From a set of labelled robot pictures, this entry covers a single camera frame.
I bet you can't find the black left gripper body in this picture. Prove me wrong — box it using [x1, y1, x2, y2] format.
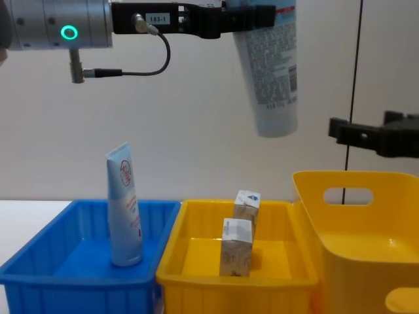
[111, 2, 227, 41]

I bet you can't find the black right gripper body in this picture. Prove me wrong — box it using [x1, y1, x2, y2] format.
[376, 114, 419, 159]

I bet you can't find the white tube with grey print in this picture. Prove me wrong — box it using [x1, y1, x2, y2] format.
[225, 0, 300, 139]

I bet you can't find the small white printed carton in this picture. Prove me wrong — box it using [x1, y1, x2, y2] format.
[219, 218, 255, 279]
[232, 190, 261, 243]

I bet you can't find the shallow yellow plastic bin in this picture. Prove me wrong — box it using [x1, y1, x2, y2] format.
[155, 199, 321, 314]

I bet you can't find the pale blue tube, red print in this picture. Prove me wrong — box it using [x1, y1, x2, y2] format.
[105, 141, 144, 268]

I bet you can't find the blue plastic bin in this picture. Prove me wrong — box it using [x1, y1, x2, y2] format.
[0, 199, 183, 314]

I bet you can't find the thin dark gripper cable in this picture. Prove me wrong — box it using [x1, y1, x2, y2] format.
[81, 12, 172, 79]

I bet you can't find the thin black hanging cable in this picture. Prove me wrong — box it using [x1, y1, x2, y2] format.
[341, 0, 365, 205]

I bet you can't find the yellow basket with handle slots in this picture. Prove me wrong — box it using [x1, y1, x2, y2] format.
[291, 170, 419, 314]

